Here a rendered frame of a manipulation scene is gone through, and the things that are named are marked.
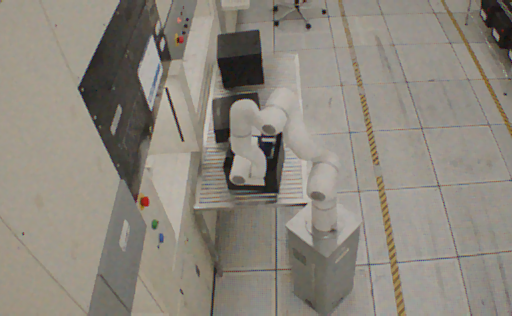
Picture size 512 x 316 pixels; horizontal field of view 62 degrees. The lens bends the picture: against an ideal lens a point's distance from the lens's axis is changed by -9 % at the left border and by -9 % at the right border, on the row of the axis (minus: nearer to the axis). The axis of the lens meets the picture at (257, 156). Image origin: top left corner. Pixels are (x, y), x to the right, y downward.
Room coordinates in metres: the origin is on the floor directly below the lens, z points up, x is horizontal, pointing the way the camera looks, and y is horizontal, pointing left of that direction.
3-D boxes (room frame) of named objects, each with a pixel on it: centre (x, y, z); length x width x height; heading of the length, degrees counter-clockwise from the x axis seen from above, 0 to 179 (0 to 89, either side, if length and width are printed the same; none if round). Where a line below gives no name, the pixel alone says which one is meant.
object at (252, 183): (1.67, 0.02, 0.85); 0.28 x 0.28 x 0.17; 74
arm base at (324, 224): (1.27, -0.27, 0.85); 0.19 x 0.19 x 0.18
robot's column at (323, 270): (1.27, -0.27, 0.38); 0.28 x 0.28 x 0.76; 37
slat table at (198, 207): (2.09, -0.01, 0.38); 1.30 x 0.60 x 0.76; 172
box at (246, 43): (2.55, 0.01, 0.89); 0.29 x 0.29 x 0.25; 86
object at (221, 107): (2.08, 0.08, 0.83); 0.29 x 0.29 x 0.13; 89
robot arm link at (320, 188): (1.24, -0.25, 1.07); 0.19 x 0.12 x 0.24; 155
